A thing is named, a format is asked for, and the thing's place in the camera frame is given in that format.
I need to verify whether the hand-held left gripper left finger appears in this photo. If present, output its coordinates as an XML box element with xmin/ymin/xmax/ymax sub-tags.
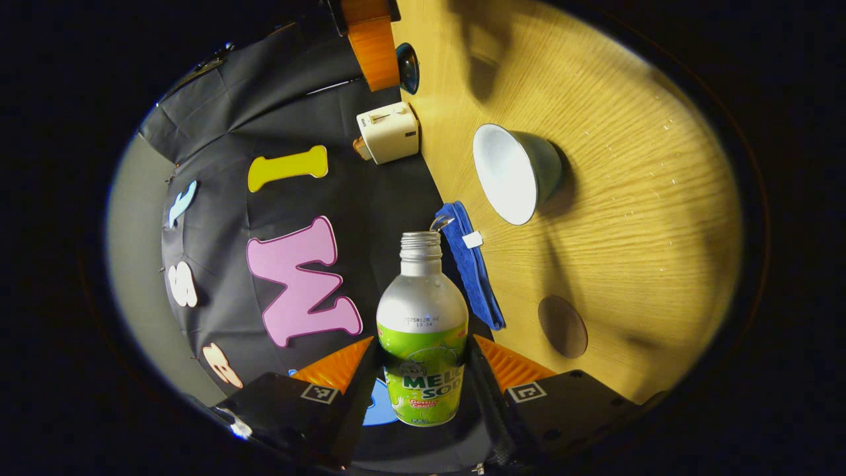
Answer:
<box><xmin>211</xmin><ymin>336</ymin><xmax>384</xmax><ymax>469</ymax></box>

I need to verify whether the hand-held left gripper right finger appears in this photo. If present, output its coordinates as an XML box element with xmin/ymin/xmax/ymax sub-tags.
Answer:
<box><xmin>465</xmin><ymin>334</ymin><xmax>664</xmax><ymax>465</ymax></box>

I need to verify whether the silver green water bottle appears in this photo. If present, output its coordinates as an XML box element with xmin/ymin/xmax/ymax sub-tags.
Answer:
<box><xmin>375</xmin><ymin>231</ymin><xmax>470</xmax><ymax>427</ymax></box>

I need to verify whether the round brown coaster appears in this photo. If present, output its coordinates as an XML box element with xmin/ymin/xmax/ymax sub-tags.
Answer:
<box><xmin>537</xmin><ymin>295</ymin><xmax>589</xmax><ymax>360</ymax></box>

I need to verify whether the grey white teacup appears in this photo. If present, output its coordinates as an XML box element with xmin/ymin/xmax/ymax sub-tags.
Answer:
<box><xmin>472</xmin><ymin>124</ymin><xmax>564</xmax><ymax>226</ymax></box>

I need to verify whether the white toaster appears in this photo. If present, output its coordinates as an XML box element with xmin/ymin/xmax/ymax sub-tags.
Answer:
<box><xmin>356</xmin><ymin>101</ymin><xmax>420</xmax><ymax>165</ymax></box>

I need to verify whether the blue folded towel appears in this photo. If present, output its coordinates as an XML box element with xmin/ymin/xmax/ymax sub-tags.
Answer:
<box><xmin>434</xmin><ymin>202</ymin><xmax>506</xmax><ymax>331</ymax></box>

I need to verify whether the black backdrop cloth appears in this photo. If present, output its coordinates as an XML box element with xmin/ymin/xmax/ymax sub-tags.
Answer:
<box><xmin>135</xmin><ymin>23</ymin><xmax>495</xmax><ymax>463</ymax></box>

